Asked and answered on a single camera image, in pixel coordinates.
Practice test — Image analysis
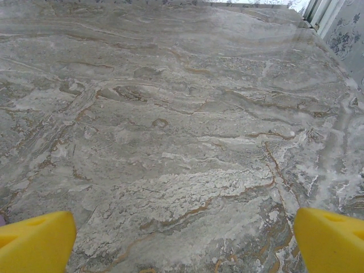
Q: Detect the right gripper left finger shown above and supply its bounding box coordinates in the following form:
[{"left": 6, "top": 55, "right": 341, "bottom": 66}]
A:
[{"left": 0, "top": 210, "right": 77, "bottom": 273}]

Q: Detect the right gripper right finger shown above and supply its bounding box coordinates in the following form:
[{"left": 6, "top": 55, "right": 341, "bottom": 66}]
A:
[{"left": 293, "top": 207, "right": 364, "bottom": 273}]

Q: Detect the aluminium frame post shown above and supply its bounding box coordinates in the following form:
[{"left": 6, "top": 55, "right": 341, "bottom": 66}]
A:
[{"left": 304, "top": 0, "right": 339, "bottom": 31}]

